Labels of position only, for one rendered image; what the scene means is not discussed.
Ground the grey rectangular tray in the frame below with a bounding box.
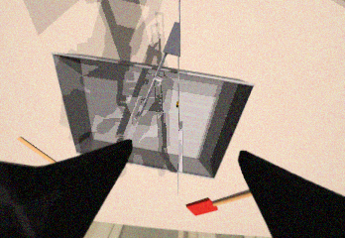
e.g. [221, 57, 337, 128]
[51, 52, 256, 179]

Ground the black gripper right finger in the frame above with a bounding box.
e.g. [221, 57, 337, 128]
[237, 151, 345, 238]

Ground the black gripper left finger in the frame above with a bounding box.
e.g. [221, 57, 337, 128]
[0, 139, 133, 238]

